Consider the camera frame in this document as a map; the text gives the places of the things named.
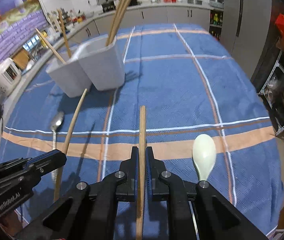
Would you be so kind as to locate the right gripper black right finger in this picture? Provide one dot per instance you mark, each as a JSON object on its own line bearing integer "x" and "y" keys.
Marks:
{"x": 196, "y": 210}

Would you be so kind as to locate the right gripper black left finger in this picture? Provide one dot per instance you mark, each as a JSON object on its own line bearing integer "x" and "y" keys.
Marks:
{"x": 87, "y": 211}

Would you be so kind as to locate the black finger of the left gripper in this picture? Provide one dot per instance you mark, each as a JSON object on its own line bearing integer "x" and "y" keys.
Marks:
{"x": 45, "y": 163}
{"x": 16, "y": 165}

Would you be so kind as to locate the metal spoon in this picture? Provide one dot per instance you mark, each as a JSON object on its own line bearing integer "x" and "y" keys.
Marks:
{"x": 55, "y": 125}

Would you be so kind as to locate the white plastic spoon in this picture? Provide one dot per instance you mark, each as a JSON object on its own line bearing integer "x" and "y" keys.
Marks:
{"x": 204, "y": 155}

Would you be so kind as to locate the person's left hand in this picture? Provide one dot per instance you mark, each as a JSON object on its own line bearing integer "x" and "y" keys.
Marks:
{"x": 10, "y": 225}

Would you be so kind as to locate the white countertop appliance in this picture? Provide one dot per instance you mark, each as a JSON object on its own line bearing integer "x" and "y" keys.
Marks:
{"x": 10, "y": 75}

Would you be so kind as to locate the white double utensil holder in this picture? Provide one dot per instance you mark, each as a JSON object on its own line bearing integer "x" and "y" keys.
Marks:
{"x": 93, "y": 63}

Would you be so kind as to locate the blue plaid tablecloth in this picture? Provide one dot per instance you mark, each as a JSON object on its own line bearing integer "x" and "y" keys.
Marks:
{"x": 189, "y": 85}

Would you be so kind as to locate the metal storage shelf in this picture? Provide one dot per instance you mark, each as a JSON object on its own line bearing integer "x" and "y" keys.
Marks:
{"x": 281, "y": 89}

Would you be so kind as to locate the grey refrigerator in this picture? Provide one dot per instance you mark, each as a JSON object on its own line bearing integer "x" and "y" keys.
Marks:
{"x": 244, "y": 31}

